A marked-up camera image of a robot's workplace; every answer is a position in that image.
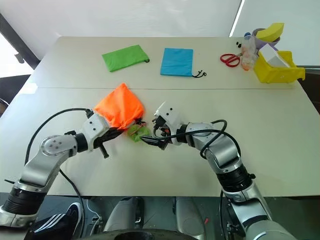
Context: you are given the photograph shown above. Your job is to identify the clear plastic bottle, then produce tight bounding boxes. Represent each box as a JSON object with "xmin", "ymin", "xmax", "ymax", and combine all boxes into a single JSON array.
[{"xmin": 240, "ymin": 31, "xmax": 259, "ymax": 72}]

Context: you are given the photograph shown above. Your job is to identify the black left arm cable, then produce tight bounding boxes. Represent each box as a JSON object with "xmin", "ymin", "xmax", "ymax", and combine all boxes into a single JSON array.
[{"xmin": 24, "ymin": 107, "xmax": 94, "ymax": 227}]

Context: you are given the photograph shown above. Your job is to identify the black window frame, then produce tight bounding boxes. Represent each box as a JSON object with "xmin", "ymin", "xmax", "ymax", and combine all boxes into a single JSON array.
[{"xmin": 0, "ymin": 12, "xmax": 41, "ymax": 66}]

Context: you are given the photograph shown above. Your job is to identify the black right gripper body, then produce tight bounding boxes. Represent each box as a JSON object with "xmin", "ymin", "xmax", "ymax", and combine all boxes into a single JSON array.
[{"xmin": 151, "ymin": 116, "xmax": 174, "ymax": 151}]

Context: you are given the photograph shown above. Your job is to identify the white cardboard box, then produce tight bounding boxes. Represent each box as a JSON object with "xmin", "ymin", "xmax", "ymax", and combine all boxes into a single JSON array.
[{"xmin": 259, "ymin": 43, "xmax": 292, "ymax": 69}]

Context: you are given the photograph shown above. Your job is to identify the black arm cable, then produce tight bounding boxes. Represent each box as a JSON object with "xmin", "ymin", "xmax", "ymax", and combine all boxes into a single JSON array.
[
  {"xmin": 152, "ymin": 119, "xmax": 242, "ymax": 161},
  {"xmin": 24, "ymin": 107, "xmax": 94, "ymax": 227}
]

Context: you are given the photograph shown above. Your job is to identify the black sneaker white stripes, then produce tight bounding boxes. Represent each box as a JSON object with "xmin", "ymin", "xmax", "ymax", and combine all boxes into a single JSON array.
[{"xmin": 26, "ymin": 201, "xmax": 84, "ymax": 240}]

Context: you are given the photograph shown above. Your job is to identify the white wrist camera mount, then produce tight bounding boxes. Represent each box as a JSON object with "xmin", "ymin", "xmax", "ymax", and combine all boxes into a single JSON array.
[
  {"xmin": 80, "ymin": 113, "xmax": 111, "ymax": 153},
  {"xmin": 153, "ymin": 100, "xmax": 180, "ymax": 133}
]

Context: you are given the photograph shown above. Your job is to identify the blue fabric pouch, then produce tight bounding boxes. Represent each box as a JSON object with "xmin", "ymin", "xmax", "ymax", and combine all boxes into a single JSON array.
[{"xmin": 159, "ymin": 47, "xmax": 208, "ymax": 79}]

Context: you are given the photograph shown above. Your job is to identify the grey rounded robot leg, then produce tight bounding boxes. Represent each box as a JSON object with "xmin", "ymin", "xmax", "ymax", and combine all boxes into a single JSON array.
[
  {"xmin": 102, "ymin": 196, "xmax": 145, "ymax": 234},
  {"xmin": 174, "ymin": 196, "xmax": 209, "ymax": 237}
]

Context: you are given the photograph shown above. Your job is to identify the red handled scissors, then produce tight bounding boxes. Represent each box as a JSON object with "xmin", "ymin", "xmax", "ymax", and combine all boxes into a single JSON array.
[{"xmin": 219, "ymin": 51, "xmax": 244, "ymax": 68}]

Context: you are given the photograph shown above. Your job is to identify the orange drawstring pouch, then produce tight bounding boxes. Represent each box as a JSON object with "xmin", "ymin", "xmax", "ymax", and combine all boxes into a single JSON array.
[{"xmin": 92, "ymin": 82, "xmax": 146, "ymax": 131}]

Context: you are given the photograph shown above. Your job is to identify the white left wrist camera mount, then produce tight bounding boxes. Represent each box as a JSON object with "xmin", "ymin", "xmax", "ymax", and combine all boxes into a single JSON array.
[{"xmin": 80, "ymin": 113, "xmax": 111, "ymax": 153}]

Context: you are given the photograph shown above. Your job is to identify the green fabric pouch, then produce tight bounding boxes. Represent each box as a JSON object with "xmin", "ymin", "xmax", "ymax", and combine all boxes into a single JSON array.
[{"xmin": 101, "ymin": 44, "xmax": 151, "ymax": 74}]

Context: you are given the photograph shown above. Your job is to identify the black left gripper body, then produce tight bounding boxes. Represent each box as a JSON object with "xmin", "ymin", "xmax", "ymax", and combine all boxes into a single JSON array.
[{"xmin": 93, "ymin": 126, "xmax": 124, "ymax": 149}]

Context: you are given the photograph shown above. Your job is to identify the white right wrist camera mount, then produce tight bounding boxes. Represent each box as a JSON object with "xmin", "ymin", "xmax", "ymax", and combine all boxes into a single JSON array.
[{"xmin": 153, "ymin": 100, "xmax": 180, "ymax": 133}]

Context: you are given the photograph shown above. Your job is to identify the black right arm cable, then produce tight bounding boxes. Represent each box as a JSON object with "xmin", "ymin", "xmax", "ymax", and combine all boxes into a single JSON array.
[{"xmin": 152, "ymin": 119, "xmax": 242, "ymax": 161}]

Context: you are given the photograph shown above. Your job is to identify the grey purple bowl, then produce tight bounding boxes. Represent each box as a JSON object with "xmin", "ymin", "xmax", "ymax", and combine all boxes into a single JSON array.
[{"xmin": 251, "ymin": 27, "xmax": 282, "ymax": 53}]

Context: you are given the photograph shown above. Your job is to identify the large yellow plastic bin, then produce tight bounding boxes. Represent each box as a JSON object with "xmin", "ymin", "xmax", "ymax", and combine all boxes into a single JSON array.
[{"xmin": 253, "ymin": 50, "xmax": 307, "ymax": 84}]

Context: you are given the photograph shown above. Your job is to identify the small green tube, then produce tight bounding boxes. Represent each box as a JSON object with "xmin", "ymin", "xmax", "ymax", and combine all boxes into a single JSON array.
[{"xmin": 126, "ymin": 124, "xmax": 152, "ymax": 144}]

